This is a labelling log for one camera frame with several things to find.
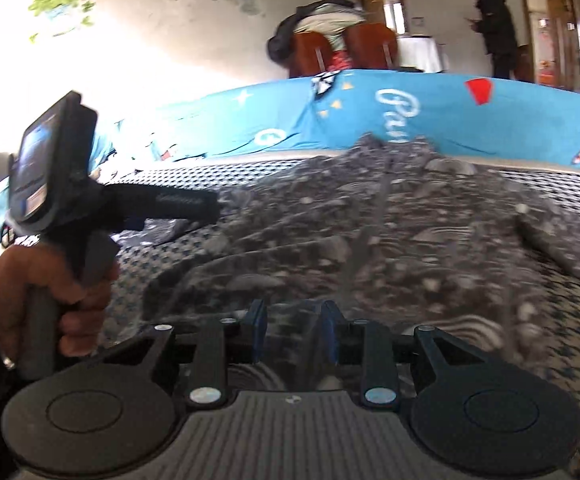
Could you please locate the grey doodle-print fleece jacket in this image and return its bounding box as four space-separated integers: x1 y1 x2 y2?
115 132 580 411

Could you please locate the wooden doorway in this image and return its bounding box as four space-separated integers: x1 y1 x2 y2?
517 0 578 86
352 0 405 36

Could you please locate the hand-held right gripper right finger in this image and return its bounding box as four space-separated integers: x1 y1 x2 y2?
319 300 481 407

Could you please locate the person's left hand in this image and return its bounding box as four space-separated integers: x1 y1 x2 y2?
0 239 122 372

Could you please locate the brown wooden chair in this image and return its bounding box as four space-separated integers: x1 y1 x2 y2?
345 22 401 71
290 31 337 79

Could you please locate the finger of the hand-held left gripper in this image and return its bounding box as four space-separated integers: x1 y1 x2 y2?
102 183 221 232

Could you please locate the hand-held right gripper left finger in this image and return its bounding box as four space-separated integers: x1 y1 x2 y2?
100 300 269 409

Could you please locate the blue printed quilt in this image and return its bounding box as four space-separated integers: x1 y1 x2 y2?
0 69 580 256

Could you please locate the white-clothed table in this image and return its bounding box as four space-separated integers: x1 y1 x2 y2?
397 35 443 74

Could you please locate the houndstooth woven mat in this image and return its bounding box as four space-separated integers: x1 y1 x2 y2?
102 152 580 480

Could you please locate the pile of clothes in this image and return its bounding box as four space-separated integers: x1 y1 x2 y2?
267 0 365 66

